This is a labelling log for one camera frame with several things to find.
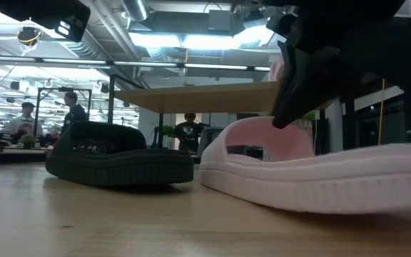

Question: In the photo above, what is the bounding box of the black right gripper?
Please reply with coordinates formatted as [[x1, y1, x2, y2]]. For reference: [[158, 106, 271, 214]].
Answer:
[[262, 0, 406, 130]]

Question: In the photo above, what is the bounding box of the black slide sandal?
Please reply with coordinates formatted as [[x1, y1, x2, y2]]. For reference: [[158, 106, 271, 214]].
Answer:
[[44, 120, 195, 187]]

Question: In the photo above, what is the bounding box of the wooden shelf with black legs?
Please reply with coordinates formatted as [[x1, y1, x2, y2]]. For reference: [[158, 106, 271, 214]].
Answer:
[[107, 74, 281, 151]]

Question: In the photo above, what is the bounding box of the person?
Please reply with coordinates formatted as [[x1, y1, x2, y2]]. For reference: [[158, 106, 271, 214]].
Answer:
[[4, 101, 44, 146], [173, 113, 206, 153], [61, 91, 89, 135]]

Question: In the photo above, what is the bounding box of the horizontal overhead metal bar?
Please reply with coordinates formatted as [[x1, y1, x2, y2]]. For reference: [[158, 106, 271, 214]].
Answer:
[[0, 54, 271, 71]]

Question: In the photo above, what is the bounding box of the grey mesh office chair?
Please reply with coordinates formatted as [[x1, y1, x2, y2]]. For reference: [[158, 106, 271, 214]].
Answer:
[[196, 127, 225, 158]]

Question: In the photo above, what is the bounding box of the small background potted plant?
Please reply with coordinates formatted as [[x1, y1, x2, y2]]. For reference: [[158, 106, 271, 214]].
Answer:
[[19, 133, 38, 149]]

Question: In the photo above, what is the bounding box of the tall background green plant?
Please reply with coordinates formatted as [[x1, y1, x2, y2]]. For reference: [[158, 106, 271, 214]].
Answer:
[[161, 124, 176, 148]]

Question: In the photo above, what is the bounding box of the ceiling cord reel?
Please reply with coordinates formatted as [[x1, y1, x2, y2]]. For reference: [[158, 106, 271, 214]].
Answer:
[[16, 26, 43, 47]]

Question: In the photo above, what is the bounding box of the yellow cable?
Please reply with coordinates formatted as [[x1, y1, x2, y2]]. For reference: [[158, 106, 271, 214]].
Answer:
[[377, 78, 386, 146]]

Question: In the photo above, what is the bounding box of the black background rig frame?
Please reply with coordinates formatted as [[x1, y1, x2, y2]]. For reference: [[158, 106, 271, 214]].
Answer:
[[34, 87, 93, 137]]

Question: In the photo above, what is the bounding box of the black metal table frame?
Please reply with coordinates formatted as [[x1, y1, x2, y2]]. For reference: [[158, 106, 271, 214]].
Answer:
[[0, 148, 51, 167]]

